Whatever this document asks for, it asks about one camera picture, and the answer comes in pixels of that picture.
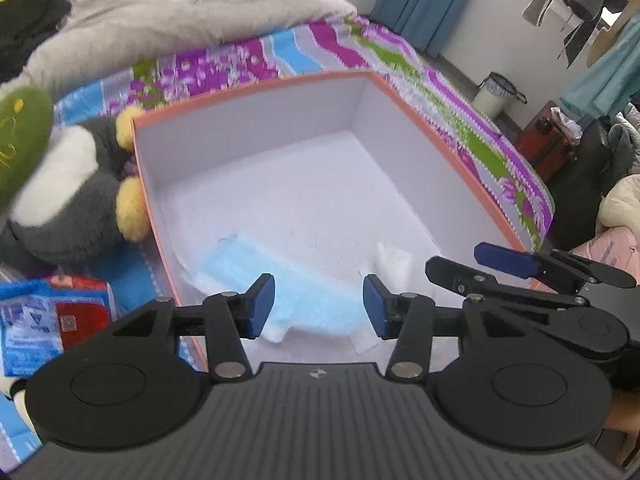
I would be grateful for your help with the black case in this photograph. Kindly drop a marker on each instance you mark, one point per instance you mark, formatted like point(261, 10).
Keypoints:
point(580, 185)

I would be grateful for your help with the green plush stick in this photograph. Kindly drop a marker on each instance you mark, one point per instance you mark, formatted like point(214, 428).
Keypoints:
point(20, 135)

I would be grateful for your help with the grey fluffy blanket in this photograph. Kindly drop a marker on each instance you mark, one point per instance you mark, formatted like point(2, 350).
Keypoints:
point(175, 10)

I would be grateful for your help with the grey-green jacket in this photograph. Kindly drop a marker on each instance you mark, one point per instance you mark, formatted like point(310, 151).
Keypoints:
point(625, 145)

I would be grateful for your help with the blue tissue packet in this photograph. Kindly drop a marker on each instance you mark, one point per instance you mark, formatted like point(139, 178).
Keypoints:
point(30, 320)

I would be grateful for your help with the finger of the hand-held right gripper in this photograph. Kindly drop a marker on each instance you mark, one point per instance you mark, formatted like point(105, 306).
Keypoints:
point(502, 259)
point(452, 272)

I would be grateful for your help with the white tissue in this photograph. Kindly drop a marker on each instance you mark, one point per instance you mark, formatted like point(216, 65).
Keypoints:
point(395, 265)

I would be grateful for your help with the cream jacket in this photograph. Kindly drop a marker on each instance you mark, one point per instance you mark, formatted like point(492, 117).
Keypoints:
point(622, 202)

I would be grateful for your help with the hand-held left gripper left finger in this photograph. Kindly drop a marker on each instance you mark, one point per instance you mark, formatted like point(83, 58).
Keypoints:
point(262, 305)

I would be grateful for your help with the floral striped bed sheet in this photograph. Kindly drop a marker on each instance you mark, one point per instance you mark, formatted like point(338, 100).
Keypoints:
point(350, 45)

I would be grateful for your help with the white trash bin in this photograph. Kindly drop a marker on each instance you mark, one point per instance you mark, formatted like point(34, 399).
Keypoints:
point(492, 100)

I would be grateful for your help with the black garment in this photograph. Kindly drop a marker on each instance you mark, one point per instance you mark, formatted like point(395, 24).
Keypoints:
point(25, 25)

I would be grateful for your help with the blue face mask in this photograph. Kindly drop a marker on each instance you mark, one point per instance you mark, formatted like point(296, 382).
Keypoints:
point(310, 285)

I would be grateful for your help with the orange cardboard box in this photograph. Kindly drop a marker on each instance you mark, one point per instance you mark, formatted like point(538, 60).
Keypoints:
point(300, 185)

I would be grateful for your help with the red suitcase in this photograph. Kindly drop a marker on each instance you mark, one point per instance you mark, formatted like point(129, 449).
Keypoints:
point(542, 145)

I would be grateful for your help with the blue curtain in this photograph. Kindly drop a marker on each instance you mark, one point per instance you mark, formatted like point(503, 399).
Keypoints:
point(425, 0)

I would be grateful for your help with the grey penguin plush toy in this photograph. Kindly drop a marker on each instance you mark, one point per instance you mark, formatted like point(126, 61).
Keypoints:
point(75, 200)

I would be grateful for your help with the teal hanging cloth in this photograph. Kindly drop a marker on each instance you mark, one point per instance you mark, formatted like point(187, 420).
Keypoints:
point(610, 80)

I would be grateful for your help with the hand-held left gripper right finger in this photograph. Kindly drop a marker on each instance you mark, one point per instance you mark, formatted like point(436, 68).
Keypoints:
point(376, 310)

